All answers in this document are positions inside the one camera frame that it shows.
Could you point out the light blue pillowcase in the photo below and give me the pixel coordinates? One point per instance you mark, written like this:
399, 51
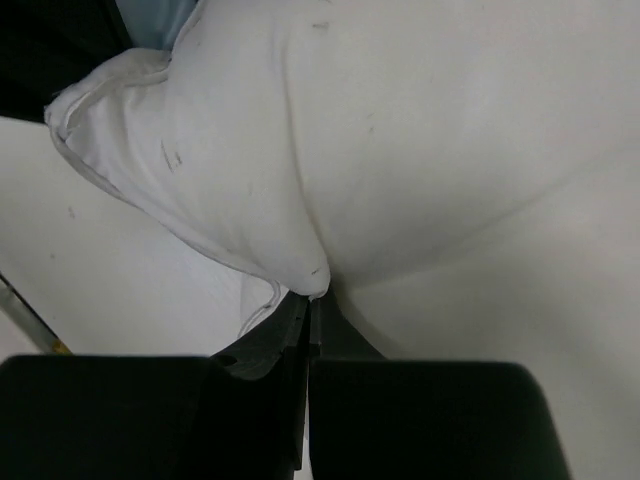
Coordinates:
154, 24

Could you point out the white pillow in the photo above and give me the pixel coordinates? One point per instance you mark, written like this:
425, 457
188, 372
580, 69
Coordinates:
467, 172

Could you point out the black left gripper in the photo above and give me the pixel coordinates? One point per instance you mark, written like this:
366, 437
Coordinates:
47, 46

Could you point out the aluminium frame rail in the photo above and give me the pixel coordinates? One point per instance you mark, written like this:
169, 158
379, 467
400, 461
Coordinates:
22, 329

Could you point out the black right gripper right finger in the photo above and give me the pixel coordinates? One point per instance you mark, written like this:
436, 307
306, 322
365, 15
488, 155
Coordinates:
371, 417

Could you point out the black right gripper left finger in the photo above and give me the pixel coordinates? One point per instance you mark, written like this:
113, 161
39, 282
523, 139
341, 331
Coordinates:
238, 414

